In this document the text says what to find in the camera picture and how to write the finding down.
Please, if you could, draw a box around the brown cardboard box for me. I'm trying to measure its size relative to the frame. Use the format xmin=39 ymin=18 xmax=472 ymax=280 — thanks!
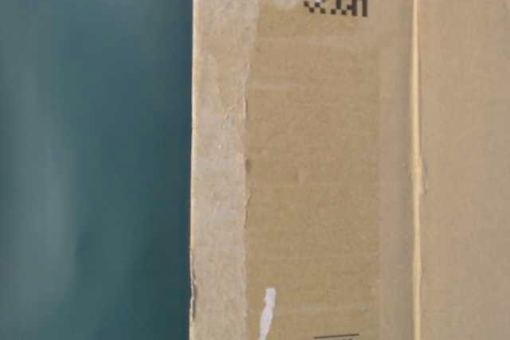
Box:
xmin=190 ymin=0 xmax=509 ymax=339

